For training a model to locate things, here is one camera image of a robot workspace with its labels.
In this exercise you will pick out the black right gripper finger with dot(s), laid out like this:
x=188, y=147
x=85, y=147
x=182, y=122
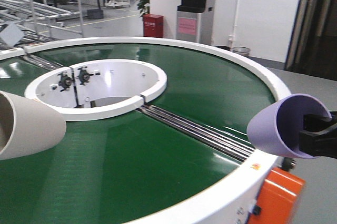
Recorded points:
x=318, y=137

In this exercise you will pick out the lavender plastic cup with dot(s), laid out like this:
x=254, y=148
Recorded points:
x=275, y=129

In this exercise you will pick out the beige plastic cup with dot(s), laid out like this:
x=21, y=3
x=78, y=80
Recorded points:
x=28, y=126

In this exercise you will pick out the orange conveyor motor box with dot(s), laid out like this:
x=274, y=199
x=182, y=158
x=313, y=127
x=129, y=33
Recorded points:
x=278, y=198

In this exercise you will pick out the steel conveyor transfer rollers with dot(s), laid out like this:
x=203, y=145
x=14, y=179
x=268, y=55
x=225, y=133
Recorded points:
x=223, y=141

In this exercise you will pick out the white outer conveyor rim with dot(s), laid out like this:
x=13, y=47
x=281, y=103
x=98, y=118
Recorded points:
x=210, y=168

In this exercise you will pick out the green circular conveyor belt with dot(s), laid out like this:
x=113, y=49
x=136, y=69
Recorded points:
x=131, y=134

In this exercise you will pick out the black water dispenser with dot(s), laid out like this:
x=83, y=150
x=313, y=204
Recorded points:
x=189, y=14

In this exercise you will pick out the red fire extinguisher cabinet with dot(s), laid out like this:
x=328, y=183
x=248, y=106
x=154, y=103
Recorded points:
x=153, y=25

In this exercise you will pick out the metal roller rack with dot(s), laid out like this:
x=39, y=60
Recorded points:
x=43, y=20

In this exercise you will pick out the white control box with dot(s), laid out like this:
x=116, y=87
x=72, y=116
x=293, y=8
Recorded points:
x=10, y=34

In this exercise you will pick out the wire mesh waste bin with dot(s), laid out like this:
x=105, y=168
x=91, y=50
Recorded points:
x=243, y=51

